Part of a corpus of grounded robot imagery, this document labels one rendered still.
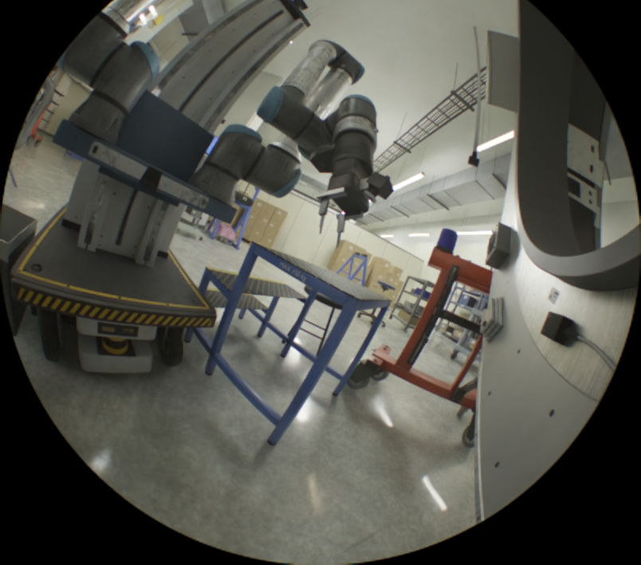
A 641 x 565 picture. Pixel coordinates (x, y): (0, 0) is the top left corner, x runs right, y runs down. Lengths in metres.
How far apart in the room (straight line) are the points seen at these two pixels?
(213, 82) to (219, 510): 1.37
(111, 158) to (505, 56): 1.31
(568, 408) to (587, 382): 0.03
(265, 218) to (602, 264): 6.50
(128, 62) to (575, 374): 0.96
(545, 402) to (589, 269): 0.16
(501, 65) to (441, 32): 2.80
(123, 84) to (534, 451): 0.96
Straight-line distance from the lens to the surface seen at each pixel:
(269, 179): 0.76
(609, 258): 0.26
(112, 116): 0.65
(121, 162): 0.63
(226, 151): 0.73
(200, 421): 0.80
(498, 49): 1.05
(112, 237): 0.92
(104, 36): 0.70
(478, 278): 1.29
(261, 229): 6.47
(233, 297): 0.76
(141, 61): 0.69
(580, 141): 1.01
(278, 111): 0.50
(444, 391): 1.36
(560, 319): 0.33
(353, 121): 0.42
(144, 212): 0.90
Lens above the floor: 0.66
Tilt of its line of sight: 2 degrees up
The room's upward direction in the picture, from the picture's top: 25 degrees clockwise
